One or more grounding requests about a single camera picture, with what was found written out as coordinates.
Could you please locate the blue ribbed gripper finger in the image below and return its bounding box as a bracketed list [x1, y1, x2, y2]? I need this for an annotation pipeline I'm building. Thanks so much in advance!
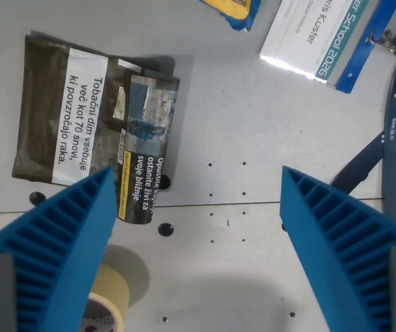
[280, 165, 396, 332]
[0, 166, 117, 332]

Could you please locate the navy blue printed lanyard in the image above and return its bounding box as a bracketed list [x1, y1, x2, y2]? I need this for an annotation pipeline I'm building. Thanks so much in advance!
[329, 24, 396, 224]

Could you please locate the white conference name badge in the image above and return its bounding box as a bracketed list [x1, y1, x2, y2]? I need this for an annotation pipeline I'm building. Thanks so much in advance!
[258, 0, 396, 94]

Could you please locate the silver metal lanyard clip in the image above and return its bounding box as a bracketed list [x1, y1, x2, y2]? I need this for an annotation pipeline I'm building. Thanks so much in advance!
[364, 29, 396, 64]

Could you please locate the yellow masking tape roll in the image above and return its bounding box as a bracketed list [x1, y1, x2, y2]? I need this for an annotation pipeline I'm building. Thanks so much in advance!
[82, 265, 131, 332]

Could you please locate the blue and yellow snack bag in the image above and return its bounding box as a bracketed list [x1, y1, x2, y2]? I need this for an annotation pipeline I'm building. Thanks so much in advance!
[199, 0, 262, 32]

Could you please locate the dark green tobacco pouch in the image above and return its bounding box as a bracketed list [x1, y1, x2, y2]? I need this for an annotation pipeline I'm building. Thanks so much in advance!
[11, 30, 180, 225]

